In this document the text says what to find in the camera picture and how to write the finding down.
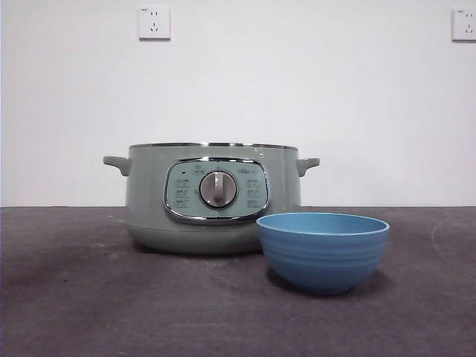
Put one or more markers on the blue ribbed bowl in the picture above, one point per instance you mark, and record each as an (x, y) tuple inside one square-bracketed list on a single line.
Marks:
[(323, 256)]

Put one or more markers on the white wall socket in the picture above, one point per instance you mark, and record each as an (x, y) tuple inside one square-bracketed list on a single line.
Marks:
[(465, 24), (155, 23)]

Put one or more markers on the pale green electric steamer pot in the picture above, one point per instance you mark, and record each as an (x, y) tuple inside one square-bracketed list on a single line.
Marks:
[(148, 193)]

